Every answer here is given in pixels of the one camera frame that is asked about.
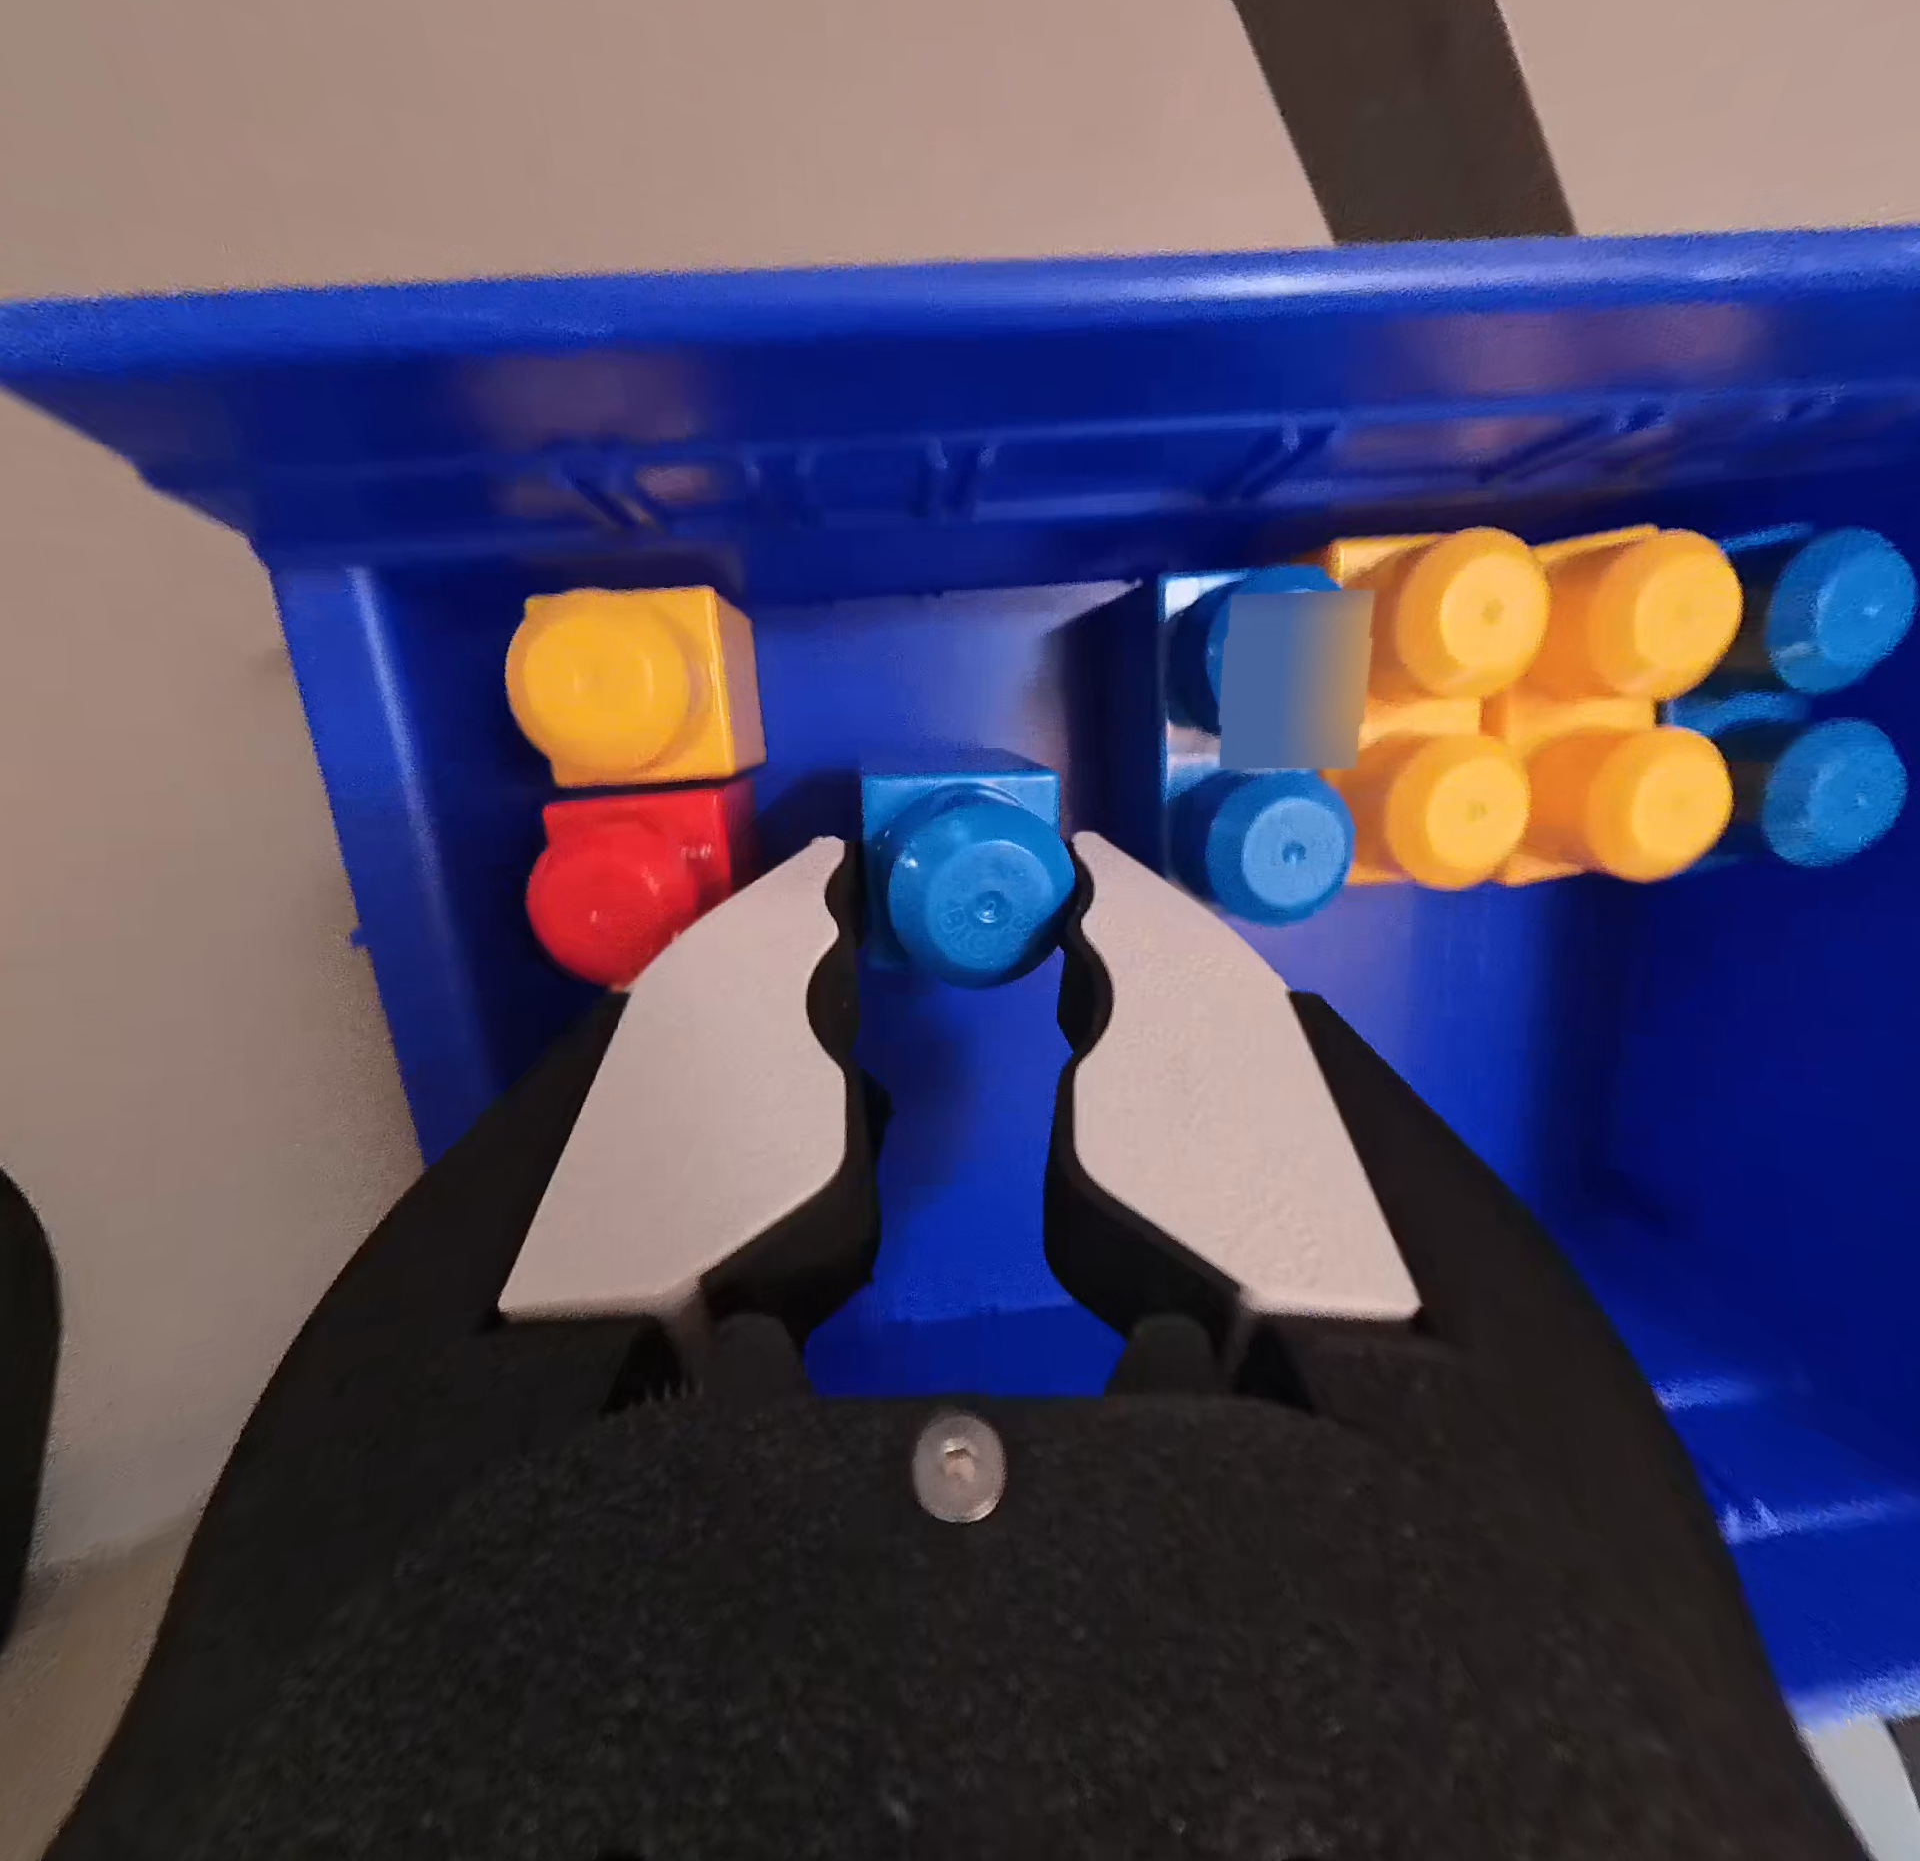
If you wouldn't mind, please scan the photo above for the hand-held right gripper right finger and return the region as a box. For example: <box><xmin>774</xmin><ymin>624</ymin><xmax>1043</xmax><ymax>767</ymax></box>
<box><xmin>1043</xmin><ymin>832</ymin><xmax>1423</xmax><ymax>1331</ymax></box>

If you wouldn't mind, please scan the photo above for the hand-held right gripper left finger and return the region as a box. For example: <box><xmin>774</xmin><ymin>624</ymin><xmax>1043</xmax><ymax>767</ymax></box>
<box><xmin>495</xmin><ymin>834</ymin><xmax>880</xmax><ymax>1331</ymax></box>

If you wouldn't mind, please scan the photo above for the blue plastic bin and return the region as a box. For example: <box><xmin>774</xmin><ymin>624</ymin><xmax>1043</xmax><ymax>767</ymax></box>
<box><xmin>0</xmin><ymin>225</ymin><xmax>1920</xmax><ymax>1734</ymax></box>

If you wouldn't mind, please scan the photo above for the red one-stud block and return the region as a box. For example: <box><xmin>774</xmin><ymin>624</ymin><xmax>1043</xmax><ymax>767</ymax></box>
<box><xmin>524</xmin><ymin>778</ymin><xmax>756</xmax><ymax>990</ymax></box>

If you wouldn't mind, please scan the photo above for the blue two-stud block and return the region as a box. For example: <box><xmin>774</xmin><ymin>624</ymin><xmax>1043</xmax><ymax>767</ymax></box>
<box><xmin>1158</xmin><ymin>563</ymin><xmax>1373</xmax><ymax>928</ymax></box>
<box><xmin>1663</xmin><ymin>522</ymin><xmax>1920</xmax><ymax>873</ymax></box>

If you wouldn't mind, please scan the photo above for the blue one-stud block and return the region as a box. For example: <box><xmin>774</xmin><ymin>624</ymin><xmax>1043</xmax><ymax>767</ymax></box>
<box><xmin>857</xmin><ymin>750</ymin><xmax>1080</xmax><ymax>990</ymax></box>

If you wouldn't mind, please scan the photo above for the yellow one-stud block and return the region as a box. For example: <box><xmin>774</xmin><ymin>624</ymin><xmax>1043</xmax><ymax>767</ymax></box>
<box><xmin>504</xmin><ymin>587</ymin><xmax>768</xmax><ymax>786</ymax></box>

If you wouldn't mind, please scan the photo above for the black wrist rest pad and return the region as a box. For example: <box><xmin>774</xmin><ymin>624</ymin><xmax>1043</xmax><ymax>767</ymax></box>
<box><xmin>0</xmin><ymin>1162</ymin><xmax>62</xmax><ymax>1639</ymax></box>

